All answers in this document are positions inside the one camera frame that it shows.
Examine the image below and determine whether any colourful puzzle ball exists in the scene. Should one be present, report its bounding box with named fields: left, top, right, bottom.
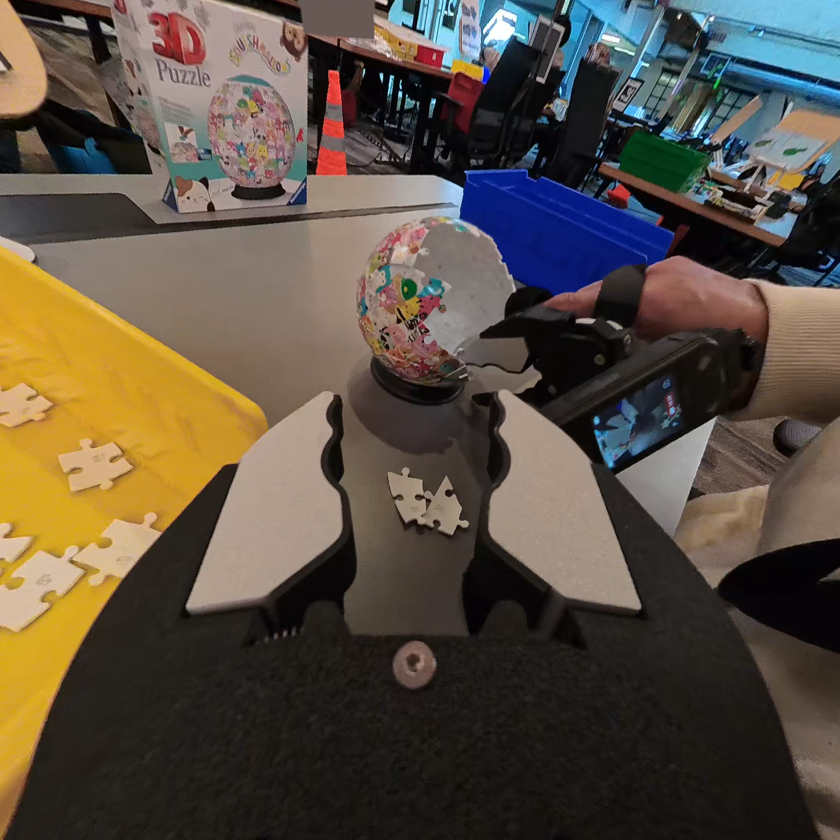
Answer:
left=357, top=217, right=519, bottom=384

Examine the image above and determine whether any person's right hand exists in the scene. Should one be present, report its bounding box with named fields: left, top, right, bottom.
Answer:
left=545, top=256, right=771, bottom=414

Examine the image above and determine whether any black ball stand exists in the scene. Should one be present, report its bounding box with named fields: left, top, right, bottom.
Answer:
left=371, top=357, right=468, bottom=404

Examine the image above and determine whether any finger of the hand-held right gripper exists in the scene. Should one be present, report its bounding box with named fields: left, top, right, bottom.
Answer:
left=462, top=313, right=529, bottom=347
left=457, top=357, right=543, bottom=399

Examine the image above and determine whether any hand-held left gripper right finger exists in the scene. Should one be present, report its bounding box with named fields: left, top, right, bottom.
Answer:
left=470, top=390, right=641, bottom=618

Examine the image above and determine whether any yellow plastic bin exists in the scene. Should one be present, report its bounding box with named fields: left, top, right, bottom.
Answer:
left=0, top=243, right=270, bottom=828

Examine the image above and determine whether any puzzle box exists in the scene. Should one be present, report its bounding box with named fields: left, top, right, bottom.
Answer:
left=112, top=0, right=311, bottom=214

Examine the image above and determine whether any blue plastic bin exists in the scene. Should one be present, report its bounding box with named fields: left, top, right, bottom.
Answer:
left=460, top=168, right=674, bottom=296

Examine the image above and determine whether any black lanyard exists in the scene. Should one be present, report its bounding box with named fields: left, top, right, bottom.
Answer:
left=720, top=539, right=840, bottom=653

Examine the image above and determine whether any wooden desk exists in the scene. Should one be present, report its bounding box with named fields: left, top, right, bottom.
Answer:
left=600, top=161, right=791, bottom=248

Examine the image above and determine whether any beige hoodie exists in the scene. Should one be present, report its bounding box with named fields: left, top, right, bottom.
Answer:
left=676, top=420, right=840, bottom=840

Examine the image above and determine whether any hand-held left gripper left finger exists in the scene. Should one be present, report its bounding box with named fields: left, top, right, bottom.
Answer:
left=187, top=390, right=357, bottom=618

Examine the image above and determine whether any black office chair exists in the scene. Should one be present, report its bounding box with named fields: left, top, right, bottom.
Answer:
left=473, top=40, right=620, bottom=187
left=775, top=171, right=840, bottom=283

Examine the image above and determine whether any orange plastic object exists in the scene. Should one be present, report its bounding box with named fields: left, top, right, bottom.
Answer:
left=315, top=69, right=350, bottom=175

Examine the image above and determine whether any green plastic bin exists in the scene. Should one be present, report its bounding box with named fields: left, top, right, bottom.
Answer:
left=620, top=129, right=711, bottom=194

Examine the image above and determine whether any person's right forearm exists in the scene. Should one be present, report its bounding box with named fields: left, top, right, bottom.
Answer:
left=735, top=279, right=840, bottom=424

